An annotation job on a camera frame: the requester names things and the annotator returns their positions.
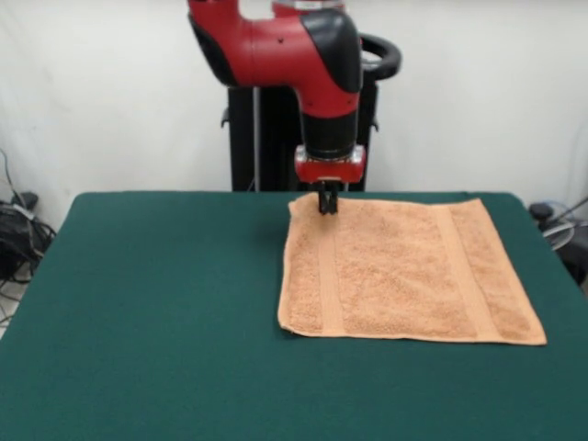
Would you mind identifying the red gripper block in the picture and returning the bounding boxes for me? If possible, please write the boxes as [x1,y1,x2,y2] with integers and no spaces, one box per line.
[293,144,368,216]

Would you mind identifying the black cable tangle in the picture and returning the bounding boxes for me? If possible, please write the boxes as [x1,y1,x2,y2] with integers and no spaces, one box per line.
[0,146,59,327]
[527,197,588,286]

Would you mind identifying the tan terry towel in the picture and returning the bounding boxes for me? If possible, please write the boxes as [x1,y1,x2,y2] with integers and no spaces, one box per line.
[277,195,548,346]

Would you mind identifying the dark green table cloth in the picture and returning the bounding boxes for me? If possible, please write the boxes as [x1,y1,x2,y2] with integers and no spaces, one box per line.
[0,190,588,441]

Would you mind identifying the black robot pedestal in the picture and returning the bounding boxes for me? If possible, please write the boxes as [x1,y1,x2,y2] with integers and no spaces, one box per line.
[210,29,403,192]

